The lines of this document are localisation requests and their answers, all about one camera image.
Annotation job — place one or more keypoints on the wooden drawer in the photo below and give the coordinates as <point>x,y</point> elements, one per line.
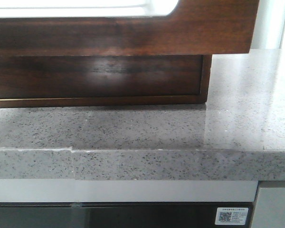
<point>194,27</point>
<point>57,77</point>

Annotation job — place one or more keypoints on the dark wooden drawer cabinet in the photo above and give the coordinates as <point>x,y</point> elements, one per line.
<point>198,98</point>

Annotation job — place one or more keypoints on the white QR code sticker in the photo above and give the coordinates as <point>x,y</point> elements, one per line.
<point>231,216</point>

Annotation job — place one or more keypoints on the white curtain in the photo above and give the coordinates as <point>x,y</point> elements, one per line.
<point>269,31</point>

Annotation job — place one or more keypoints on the white under-counter panel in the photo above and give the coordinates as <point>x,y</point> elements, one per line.
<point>71,190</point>

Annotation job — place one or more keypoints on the grey cabinet door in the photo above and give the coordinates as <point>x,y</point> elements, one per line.
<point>270,208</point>

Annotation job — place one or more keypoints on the black glass oven door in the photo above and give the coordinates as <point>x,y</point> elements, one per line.
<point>116,215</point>

